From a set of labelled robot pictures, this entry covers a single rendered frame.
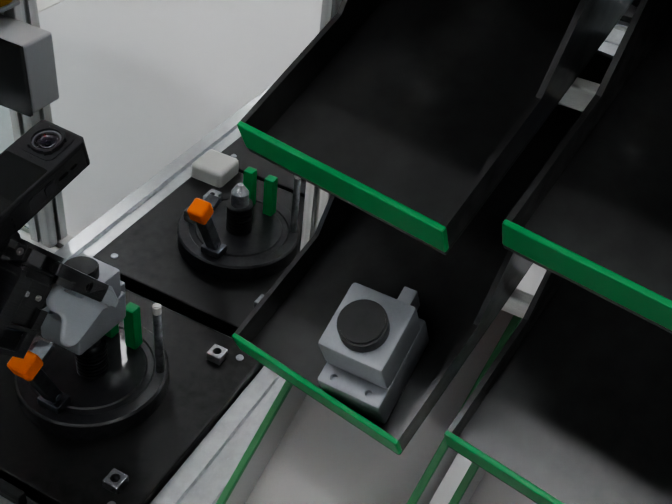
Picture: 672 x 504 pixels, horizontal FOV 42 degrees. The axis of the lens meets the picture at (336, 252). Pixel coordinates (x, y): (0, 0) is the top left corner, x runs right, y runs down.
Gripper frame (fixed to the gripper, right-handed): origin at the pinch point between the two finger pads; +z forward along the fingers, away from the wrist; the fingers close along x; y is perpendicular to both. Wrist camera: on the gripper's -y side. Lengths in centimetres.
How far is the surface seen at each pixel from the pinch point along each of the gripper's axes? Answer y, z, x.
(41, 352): 7.0, -1.8, 0.3
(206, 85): -38, 62, -35
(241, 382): 2.6, 13.9, 11.8
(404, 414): -1.1, -12.7, 32.2
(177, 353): 2.8, 13.8, 4.4
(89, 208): -8.7, 37.5, -28.1
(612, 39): -80, 86, 22
